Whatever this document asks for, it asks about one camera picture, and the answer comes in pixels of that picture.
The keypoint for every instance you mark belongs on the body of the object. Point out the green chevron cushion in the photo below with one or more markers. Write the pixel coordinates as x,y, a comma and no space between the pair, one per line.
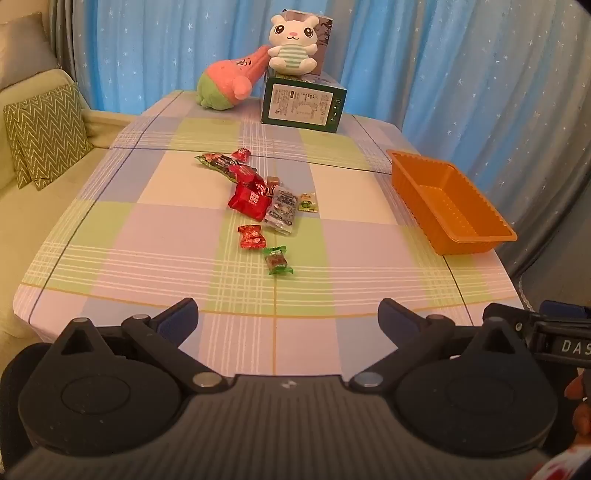
46,134

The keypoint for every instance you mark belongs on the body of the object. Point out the brown caramel cube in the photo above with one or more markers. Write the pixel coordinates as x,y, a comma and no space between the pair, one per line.
273,180

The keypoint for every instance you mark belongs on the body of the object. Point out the pastel checked tablecloth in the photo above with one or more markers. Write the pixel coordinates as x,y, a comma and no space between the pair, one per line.
161,240

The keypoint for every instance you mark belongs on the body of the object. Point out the tall printed cardboard box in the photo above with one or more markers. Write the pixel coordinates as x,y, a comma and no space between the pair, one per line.
324,50

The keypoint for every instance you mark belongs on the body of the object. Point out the grey star-print curtain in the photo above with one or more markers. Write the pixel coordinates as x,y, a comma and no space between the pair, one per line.
531,138

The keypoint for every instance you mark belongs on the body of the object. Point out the green candy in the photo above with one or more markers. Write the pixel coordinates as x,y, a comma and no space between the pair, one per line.
277,261

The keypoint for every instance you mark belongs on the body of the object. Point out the grey snack packet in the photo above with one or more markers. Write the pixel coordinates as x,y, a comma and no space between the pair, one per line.
281,210

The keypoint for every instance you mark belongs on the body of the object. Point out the pink star plush toy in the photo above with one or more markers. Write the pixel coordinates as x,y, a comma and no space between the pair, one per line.
226,78

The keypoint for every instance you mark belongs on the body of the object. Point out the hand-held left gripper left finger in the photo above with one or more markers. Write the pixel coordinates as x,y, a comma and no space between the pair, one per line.
181,316

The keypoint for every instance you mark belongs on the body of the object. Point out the pale yellow sofa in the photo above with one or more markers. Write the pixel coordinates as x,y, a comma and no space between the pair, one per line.
27,221

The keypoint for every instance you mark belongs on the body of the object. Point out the long green snack packet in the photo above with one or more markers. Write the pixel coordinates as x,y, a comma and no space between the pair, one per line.
214,162

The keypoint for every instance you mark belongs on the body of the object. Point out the person's right hand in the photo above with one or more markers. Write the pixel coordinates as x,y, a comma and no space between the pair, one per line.
582,415

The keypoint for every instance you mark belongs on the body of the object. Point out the white bunny plush toy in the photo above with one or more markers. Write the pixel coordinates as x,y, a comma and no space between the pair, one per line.
291,55

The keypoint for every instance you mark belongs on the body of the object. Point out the red white printed clothing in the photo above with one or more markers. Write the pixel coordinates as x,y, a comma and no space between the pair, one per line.
563,466

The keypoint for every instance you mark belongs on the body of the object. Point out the small yellow-green candy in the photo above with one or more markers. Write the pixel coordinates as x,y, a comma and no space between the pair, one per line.
308,203

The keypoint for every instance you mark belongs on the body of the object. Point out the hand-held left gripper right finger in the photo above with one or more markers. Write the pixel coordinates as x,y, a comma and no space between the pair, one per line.
395,318

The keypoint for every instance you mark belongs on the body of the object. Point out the blue star-print curtain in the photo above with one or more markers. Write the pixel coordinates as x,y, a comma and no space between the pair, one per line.
161,46

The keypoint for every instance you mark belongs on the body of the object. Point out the green cardboard box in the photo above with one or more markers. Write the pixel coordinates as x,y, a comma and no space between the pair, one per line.
300,104

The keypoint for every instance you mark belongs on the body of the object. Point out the red square snack packet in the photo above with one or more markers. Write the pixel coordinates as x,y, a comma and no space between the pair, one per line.
248,203

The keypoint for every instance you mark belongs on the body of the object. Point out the grey cushion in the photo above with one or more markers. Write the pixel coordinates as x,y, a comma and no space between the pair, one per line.
23,50

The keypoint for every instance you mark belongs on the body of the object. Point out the orange plastic tray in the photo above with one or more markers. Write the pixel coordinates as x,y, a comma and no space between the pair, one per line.
457,217

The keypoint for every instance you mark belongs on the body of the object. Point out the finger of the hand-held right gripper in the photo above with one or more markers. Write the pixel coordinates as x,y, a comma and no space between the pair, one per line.
503,316
565,309

